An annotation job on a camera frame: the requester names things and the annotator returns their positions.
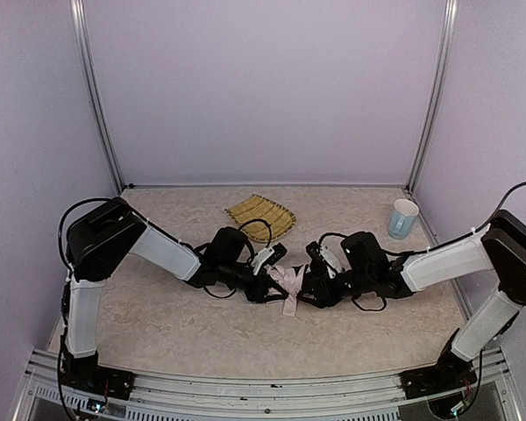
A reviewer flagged pink folding umbrella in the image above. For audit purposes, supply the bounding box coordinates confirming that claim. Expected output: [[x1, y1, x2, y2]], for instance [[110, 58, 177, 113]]
[[267, 265, 307, 317]]

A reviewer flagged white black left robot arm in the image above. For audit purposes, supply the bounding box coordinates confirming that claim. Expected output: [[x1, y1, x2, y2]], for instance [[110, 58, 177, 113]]
[[57, 197, 274, 360]]

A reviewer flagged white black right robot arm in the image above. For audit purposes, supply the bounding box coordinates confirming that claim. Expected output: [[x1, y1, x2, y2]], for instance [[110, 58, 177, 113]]
[[297, 210, 526, 361]]

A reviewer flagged woven bamboo tray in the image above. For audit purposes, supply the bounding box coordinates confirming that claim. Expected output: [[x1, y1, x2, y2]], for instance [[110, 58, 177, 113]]
[[225, 194, 297, 243]]

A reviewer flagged light blue mug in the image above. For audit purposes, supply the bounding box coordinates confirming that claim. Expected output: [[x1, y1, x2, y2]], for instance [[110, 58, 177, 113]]
[[388, 198, 419, 239]]

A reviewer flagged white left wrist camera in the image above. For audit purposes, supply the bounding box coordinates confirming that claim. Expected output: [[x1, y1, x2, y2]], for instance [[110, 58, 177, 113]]
[[250, 243, 287, 275]]

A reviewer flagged aluminium front rail frame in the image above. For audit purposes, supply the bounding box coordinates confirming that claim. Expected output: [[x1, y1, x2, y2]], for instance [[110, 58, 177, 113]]
[[6, 348, 526, 420]]

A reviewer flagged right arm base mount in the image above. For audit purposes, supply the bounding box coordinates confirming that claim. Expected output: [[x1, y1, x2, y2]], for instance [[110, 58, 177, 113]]
[[400, 330, 478, 399]]

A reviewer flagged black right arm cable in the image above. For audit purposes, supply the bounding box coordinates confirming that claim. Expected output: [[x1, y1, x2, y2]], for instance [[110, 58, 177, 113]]
[[317, 180, 526, 312]]

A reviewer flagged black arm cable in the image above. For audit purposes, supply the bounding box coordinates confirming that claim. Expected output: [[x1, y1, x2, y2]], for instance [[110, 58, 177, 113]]
[[317, 180, 526, 312], [56, 196, 273, 299]]

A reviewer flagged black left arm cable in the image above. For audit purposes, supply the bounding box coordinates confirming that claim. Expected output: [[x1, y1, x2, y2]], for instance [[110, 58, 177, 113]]
[[56, 196, 273, 299]]

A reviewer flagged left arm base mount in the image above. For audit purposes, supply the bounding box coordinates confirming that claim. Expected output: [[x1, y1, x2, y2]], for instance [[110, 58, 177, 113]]
[[58, 334, 135, 401]]

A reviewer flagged right aluminium corner post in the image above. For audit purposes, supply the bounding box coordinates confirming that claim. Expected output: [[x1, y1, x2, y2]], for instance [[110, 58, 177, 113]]
[[406, 0, 458, 196]]

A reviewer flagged aluminium corner post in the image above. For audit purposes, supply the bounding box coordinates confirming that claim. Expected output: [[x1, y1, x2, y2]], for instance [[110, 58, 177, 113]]
[[70, 0, 125, 194], [406, 0, 458, 196]]

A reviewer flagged left aluminium corner post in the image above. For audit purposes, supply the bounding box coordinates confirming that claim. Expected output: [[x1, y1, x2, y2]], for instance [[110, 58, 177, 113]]
[[70, 0, 125, 194]]

